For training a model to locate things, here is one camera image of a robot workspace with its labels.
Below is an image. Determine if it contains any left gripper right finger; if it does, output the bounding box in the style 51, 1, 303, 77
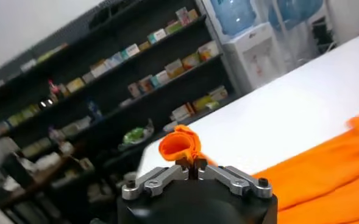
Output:
196, 158, 273, 199

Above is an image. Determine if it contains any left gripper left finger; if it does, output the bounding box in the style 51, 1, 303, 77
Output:
121, 158, 194, 201

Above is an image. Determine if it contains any orange t-shirt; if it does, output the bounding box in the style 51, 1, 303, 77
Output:
158, 114, 359, 224

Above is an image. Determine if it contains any bowl with green packets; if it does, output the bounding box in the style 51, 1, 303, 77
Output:
118, 118, 155, 152

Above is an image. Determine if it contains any flat white medicine box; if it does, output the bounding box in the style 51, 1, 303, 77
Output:
163, 121, 179, 132

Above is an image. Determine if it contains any yellow green medicine box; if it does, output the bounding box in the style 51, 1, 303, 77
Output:
193, 94, 213, 112

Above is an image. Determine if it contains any pink white medicine box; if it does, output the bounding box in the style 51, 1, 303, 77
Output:
127, 82, 142, 99

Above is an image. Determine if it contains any black shelving unit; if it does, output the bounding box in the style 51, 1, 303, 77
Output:
0, 0, 241, 224

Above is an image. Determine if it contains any blue plastic bottle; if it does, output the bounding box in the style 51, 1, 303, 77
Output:
86, 99, 102, 120

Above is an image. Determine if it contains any teal white medicine box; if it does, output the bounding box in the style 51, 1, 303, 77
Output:
150, 69, 171, 88

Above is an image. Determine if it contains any clear plastic bottle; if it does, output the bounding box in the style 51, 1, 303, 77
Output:
48, 126, 66, 144

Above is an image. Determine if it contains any white charger device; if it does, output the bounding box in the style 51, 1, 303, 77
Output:
34, 152, 61, 171

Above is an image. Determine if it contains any orange white medicine box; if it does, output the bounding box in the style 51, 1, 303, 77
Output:
165, 59, 185, 79

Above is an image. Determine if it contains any white water dispenser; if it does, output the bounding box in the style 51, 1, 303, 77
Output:
221, 21, 286, 92

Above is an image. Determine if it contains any blue white medicine box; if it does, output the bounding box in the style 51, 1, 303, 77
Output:
104, 51, 124, 69

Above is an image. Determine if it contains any shiny black round object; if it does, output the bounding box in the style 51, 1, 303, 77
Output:
38, 97, 55, 110

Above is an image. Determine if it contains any cola bottle red cap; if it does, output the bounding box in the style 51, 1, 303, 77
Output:
47, 79, 61, 103

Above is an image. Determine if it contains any white metal jug rack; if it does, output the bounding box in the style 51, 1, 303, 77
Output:
267, 0, 338, 71

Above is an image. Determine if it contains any blue water cooler jug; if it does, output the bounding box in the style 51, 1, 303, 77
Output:
209, 0, 258, 37
269, 0, 324, 22

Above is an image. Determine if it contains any tall colourful box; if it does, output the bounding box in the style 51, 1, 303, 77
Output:
175, 7, 190, 27

